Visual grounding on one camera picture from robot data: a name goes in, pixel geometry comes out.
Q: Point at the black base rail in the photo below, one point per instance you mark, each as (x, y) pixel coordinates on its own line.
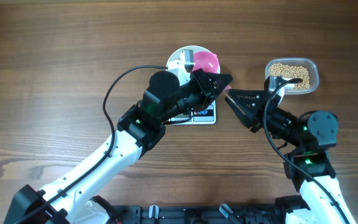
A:
(189, 215)

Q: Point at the pink measuring scoop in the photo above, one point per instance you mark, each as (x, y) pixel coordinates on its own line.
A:
(207, 61)

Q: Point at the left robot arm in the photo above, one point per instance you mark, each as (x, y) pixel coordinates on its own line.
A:
(72, 198)

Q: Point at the white digital kitchen scale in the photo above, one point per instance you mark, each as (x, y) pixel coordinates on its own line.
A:
(203, 117)

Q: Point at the yellow soybeans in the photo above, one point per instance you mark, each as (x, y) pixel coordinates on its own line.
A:
(290, 72)

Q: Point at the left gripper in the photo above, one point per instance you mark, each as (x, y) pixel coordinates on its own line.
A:
(202, 80)

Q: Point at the white bowl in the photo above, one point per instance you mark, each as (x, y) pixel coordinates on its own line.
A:
(196, 48)

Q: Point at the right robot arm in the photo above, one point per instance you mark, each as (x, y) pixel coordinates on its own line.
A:
(303, 143)

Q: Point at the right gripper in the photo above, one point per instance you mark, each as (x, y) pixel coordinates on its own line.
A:
(253, 112)

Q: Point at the clear plastic container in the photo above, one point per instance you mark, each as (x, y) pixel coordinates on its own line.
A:
(304, 62)

